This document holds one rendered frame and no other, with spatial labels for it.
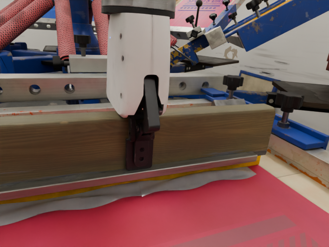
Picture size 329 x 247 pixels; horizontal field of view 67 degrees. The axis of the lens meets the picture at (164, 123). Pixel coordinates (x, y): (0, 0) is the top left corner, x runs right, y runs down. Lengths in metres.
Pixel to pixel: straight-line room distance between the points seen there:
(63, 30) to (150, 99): 0.66
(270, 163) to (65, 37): 0.67
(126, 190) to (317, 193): 0.26
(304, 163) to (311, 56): 2.25
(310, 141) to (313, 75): 2.20
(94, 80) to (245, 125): 0.35
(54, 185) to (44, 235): 0.05
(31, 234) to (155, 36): 0.22
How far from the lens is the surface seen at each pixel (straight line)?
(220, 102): 0.49
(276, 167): 0.44
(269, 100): 1.12
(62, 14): 0.94
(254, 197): 0.36
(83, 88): 0.59
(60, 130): 0.28
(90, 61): 0.63
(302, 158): 0.44
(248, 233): 0.30
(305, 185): 0.42
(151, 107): 0.24
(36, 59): 1.08
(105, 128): 0.28
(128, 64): 0.23
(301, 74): 2.71
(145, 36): 0.24
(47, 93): 0.59
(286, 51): 2.85
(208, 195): 0.34
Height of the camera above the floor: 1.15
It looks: 21 degrees down
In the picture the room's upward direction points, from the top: 4 degrees clockwise
